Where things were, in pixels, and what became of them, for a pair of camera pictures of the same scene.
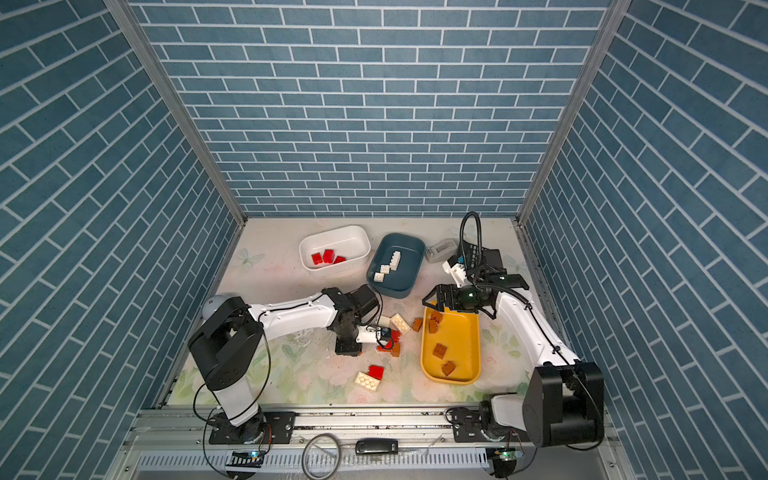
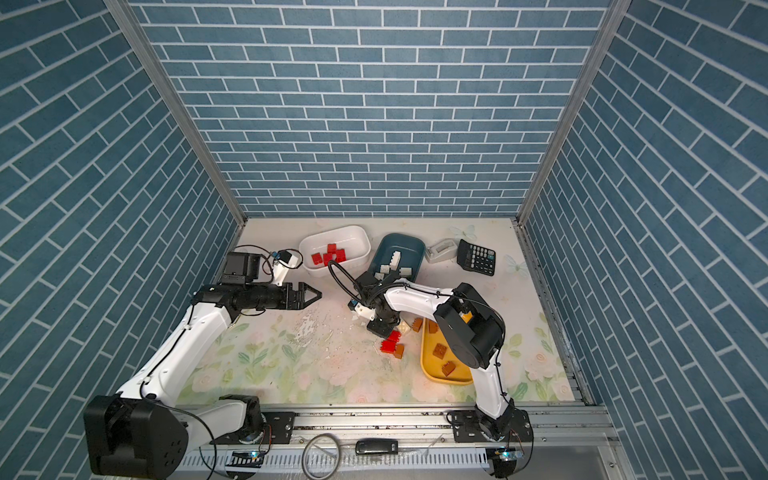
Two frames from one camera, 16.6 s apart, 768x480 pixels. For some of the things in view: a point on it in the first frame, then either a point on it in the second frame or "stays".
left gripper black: (350, 348) → (301, 287)
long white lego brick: (395, 260) stays
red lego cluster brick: (395, 337) stays
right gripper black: (443, 298) → (379, 331)
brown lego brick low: (448, 367) stays
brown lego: (440, 350) stays
